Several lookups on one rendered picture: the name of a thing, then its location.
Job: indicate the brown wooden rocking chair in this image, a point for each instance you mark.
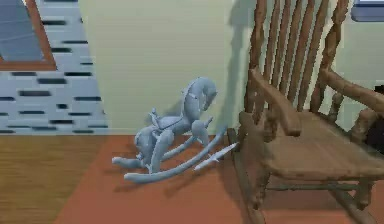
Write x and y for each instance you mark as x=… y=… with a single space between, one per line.
x=310 y=146

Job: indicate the grey rocking horse toy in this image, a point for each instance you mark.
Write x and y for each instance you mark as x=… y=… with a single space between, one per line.
x=195 y=103

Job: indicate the orange floor rug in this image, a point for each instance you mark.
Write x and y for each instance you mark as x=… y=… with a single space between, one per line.
x=140 y=200

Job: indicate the blue framed window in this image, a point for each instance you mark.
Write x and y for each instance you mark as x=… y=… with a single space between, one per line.
x=366 y=11

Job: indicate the brown framed wall picture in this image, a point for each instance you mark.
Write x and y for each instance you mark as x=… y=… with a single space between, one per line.
x=20 y=36

